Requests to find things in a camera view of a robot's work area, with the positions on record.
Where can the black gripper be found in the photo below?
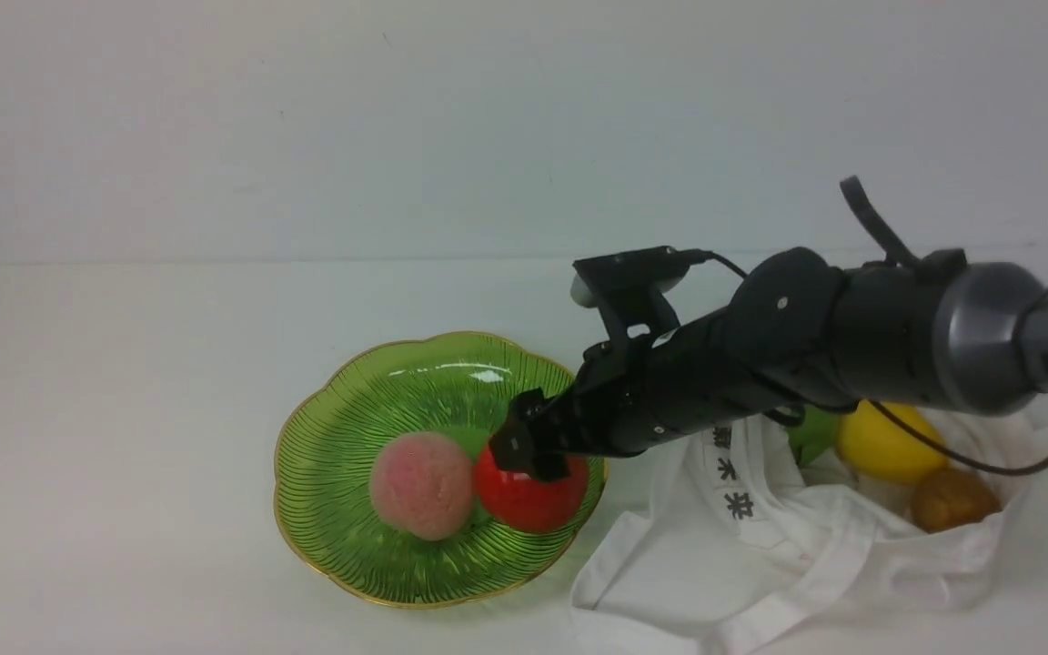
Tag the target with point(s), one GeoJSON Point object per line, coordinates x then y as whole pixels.
{"type": "Point", "coordinates": [666, 388]}

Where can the red tomato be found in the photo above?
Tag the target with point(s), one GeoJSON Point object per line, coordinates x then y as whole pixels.
{"type": "Point", "coordinates": [525, 504]}

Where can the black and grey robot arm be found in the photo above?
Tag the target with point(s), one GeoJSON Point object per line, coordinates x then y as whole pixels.
{"type": "Point", "coordinates": [934, 332]}

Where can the white cloth bag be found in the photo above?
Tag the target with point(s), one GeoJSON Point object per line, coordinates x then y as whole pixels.
{"type": "Point", "coordinates": [737, 546]}

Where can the green glass plate gold rim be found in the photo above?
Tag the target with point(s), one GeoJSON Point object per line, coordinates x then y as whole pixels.
{"type": "Point", "coordinates": [457, 384]}

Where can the pink fuzzy peach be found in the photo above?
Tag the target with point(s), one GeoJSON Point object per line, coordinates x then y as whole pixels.
{"type": "Point", "coordinates": [421, 484]}

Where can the green leaf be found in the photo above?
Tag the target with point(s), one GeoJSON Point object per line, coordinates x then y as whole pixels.
{"type": "Point", "coordinates": [816, 432]}

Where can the yellow lemon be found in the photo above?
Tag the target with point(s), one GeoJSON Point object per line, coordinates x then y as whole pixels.
{"type": "Point", "coordinates": [877, 447]}

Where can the brown kiwi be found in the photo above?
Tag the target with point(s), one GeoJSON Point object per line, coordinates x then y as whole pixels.
{"type": "Point", "coordinates": [952, 498]}

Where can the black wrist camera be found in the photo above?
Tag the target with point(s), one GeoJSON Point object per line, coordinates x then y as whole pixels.
{"type": "Point", "coordinates": [628, 290]}

